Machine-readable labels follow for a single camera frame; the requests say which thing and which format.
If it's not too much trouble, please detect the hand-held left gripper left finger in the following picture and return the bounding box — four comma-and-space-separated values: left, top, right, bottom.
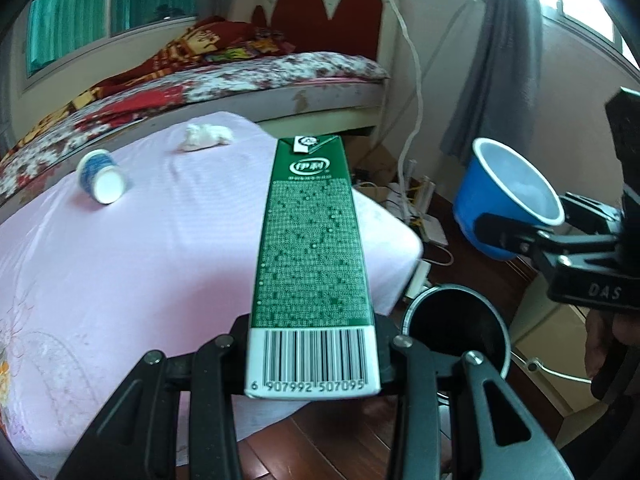
52, 313, 251, 480

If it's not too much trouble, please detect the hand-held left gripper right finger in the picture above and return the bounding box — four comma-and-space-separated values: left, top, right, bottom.
374, 313, 576, 480

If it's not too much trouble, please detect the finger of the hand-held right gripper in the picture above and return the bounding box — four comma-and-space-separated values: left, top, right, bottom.
474, 211, 567, 282
558, 191, 624, 237

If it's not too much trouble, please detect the blue plastic cup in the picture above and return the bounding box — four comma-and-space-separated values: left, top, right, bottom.
452, 137, 566, 262

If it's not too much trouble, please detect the black round trash bin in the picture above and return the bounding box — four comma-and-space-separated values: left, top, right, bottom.
401, 284, 513, 396

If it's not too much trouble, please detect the green milk carton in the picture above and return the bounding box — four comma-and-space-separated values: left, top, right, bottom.
244, 135, 383, 402

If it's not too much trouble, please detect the person's right hand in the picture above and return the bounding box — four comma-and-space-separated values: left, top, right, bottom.
584, 305, 640, 406

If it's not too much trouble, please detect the white network router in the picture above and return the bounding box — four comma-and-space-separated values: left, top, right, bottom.
395, 160, 436, 221

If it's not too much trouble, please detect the pink floral tablecloth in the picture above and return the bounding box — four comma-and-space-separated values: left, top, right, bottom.
0, 110, 423, 453

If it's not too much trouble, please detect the brown cardboard box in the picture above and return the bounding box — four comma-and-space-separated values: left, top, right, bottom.
350, 145, 401, 201

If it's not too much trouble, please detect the grey window curtain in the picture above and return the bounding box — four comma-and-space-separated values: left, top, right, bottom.
440, 0, 546, 166

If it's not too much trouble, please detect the bright side window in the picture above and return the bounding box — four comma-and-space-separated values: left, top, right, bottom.
540, 0, 640, 66

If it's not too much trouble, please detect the white crumpled tissue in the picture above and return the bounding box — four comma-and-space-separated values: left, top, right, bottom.
178, 122, 234, 152

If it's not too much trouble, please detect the small blue patterned paper cup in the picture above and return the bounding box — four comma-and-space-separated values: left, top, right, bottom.
76, 149, 126, 206

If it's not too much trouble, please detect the bed with floral sheet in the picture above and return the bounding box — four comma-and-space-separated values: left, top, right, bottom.
0, 52, 391, 211

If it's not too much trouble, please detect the red and white headboard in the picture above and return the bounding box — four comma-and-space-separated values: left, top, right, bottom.
250, 0, 396, 141

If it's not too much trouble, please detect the red patterned blanket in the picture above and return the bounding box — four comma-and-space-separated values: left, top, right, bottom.
0, 15, 298, 176

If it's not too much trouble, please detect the window with green view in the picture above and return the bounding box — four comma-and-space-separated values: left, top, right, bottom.
25, 0, 201, 81

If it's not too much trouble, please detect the white hanging cable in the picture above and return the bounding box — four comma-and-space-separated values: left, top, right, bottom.
350, 0, 436, 211

